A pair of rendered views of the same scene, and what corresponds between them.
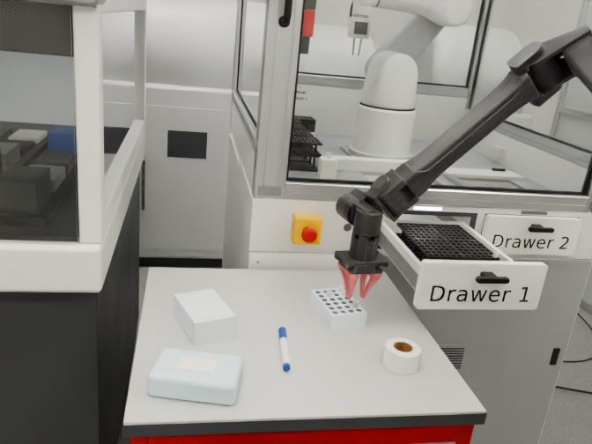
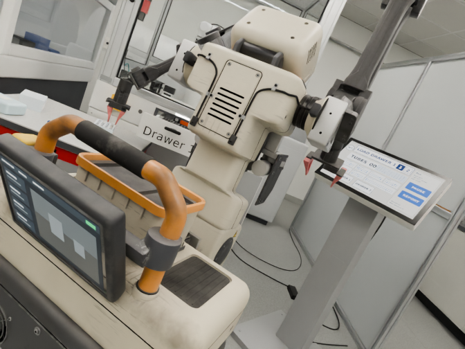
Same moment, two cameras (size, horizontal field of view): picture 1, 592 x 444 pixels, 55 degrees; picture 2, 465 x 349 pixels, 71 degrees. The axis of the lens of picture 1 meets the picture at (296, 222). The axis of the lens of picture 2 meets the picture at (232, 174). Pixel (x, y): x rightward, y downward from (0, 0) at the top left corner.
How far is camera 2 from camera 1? 0.87 m
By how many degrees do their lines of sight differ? 8
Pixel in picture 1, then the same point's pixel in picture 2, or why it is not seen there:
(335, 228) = (133, 109)
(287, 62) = (129, 19)
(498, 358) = not seen: hidden behind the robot
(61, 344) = not seen: outside the picture
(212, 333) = (29, 104)
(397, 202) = (139, 79)
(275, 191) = (108, 79)
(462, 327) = not seen: hidden behind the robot
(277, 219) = (106, 94)
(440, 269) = (151, 118)
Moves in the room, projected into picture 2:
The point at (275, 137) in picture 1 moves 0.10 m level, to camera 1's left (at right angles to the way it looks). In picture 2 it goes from (115, 52) to (97, 45)
